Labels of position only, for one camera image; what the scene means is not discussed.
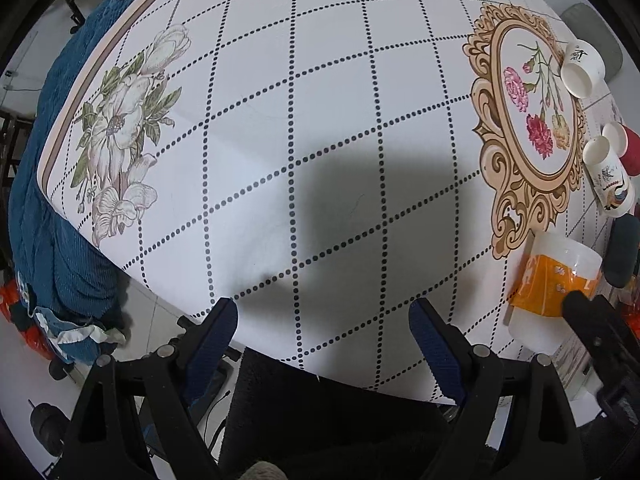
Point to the red ribbed paper cup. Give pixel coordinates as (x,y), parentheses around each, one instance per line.
(626,145)

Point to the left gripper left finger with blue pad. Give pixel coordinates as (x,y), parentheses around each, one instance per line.
(104,439)

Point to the floral checked tablecloth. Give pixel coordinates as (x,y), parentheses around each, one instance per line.
(326,162)

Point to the white and orange paper cup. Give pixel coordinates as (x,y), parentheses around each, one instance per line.
(555,266)

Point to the grey padded chair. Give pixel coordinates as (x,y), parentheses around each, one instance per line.
(586,24)

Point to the plain white paper cup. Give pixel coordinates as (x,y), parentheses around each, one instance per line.
(582,69)

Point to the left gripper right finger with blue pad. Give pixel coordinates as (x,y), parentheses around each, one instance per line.
(513,420)

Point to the crane print paper cup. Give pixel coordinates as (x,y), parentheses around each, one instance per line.
(609,179)

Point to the dark green cup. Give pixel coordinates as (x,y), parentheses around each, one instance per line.
(622,252)

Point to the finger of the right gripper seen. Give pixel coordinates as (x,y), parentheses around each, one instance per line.
(610,342)

